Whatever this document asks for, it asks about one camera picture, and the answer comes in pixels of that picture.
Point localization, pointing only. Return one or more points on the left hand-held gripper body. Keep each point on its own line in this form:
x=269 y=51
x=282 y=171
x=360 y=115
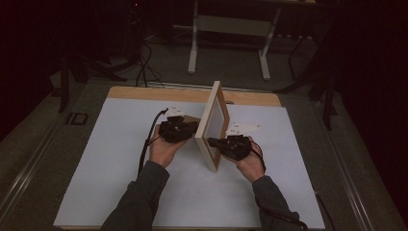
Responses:
x=174 y=130

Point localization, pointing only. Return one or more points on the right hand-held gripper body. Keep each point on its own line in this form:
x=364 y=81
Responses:
x=237 y=146

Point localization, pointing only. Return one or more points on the wooden picture frame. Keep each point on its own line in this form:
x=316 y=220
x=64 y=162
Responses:
x=211 y=122

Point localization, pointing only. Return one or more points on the black rectangular floor plate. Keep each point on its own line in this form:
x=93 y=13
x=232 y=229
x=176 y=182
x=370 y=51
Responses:
x=77 y=118

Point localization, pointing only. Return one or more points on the white metal table frame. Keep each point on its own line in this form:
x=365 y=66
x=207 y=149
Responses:
x=231 y=25

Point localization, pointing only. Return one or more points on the black metal stand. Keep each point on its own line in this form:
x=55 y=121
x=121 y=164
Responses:
x=327 y=102
x=64 y=86

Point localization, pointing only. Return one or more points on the white table mat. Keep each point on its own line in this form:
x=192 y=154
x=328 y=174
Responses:
x=128 y=179

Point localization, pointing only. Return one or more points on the person's right hand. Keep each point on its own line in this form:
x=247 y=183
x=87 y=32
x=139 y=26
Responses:
x=250 y=166

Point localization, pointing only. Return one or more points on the person's left hand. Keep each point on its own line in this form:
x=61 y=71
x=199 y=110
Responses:
x=163 y=150

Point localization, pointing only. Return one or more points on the metal floor rail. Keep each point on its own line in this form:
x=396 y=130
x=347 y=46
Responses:
x=25 y=173
x=346 y=173

